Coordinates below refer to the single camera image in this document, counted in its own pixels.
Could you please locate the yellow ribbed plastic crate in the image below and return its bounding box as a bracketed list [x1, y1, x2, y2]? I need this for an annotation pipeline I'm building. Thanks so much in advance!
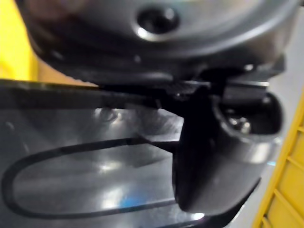
[251, 94, 304, 228]

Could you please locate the black plastic housing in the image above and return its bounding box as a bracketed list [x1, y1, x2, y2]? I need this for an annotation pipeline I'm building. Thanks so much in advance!
[0, 79, 283, 228]

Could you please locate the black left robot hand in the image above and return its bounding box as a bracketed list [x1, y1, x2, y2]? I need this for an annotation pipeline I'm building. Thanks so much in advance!
[17, 0, 303, 213]

